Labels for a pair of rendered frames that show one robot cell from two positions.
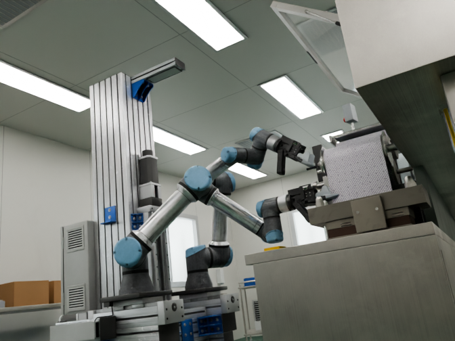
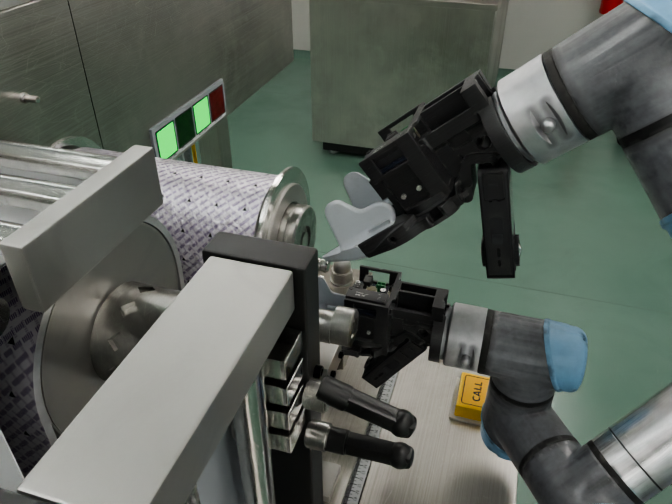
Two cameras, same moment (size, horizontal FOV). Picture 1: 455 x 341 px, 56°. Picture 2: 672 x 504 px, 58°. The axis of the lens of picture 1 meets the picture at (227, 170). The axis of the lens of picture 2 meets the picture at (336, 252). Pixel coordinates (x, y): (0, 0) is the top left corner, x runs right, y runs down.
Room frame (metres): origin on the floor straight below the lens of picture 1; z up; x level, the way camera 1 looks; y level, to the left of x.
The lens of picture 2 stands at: (2.30, -0.48, 1.59)
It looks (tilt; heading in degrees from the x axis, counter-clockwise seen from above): 35 degrees down; 169
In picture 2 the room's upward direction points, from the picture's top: straight up
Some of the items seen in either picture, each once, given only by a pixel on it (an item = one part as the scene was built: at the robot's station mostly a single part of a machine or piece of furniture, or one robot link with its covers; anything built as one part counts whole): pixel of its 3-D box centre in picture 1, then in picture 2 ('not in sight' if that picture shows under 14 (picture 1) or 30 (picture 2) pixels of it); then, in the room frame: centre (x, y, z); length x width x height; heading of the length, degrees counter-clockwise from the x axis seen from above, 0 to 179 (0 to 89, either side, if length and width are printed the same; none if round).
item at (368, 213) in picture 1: (368, 214); not in sight; (1.45, -0.46, 0.96); 0.10 x 0.03 x 0.11; 62
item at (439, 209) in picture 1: (447, 222); not in sight; (2.55, -1.25, 1.02); 2.24 x 0.04 x 0.24; 152
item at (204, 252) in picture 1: (197, 258); not in sight; (2.37, 0.22, 0.98); 0.13 x 0.12 x 0.14; 120
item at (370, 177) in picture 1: (359, 186); not in sight; (1.66, -0.51, 1.11); 0.23 x 0.01 x 0.18; 62
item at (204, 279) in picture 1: (198, 279); not in sight; (2.37, 0.23, 0.87); 0.15 x 0.15 x 0.10
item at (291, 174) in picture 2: (326, 164); (284, 238); (1.78, -0.43, 1.25); 0.15 x 0.01 x 0.15; 152
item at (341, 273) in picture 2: (319, 201); (341, 268); (1.58, -0.33, 1.05); 0.04 x 0.04 x 0.04
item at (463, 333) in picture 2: (286, 203); (461, 338); (1.82, -0.23, 1.11); 0.08 x 0.05 x 0.08; 152
